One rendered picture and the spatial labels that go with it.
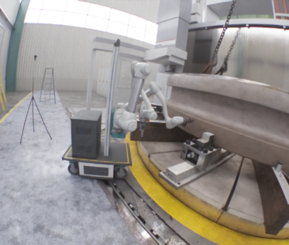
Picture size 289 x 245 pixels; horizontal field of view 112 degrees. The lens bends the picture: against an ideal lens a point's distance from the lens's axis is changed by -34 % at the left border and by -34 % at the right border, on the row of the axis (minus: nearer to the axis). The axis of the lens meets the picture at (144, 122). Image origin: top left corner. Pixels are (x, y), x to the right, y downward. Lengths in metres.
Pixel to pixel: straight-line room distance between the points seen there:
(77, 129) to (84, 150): 0.28
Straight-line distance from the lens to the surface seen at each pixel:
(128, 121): 1.51
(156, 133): 2.70
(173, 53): 5.00
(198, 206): 1.87
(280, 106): 1.94
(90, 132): 1.84
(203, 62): 6.13
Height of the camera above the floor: 1.33
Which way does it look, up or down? 15 degrees down
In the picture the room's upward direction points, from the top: 8 degrees clockwise
